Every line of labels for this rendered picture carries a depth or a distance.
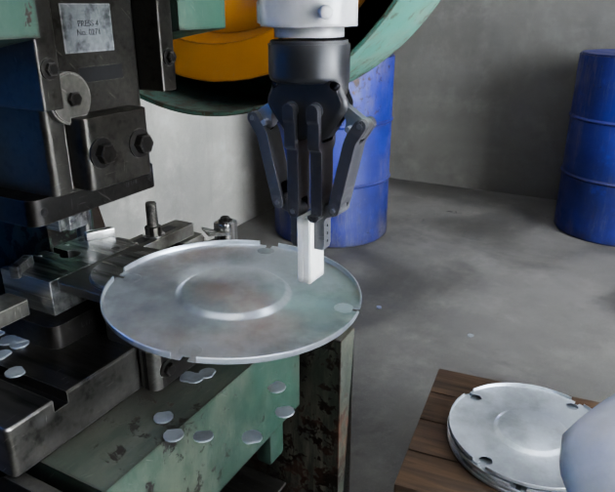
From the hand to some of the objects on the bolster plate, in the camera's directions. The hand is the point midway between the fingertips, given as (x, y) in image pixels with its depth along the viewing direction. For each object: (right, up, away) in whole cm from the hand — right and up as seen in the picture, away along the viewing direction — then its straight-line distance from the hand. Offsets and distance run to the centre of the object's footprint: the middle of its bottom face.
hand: (310, 246), depth 63 cm
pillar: (-41, -7, +17) cm, 45 cm away
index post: (-12, -5, +30) cm, 33 cm away
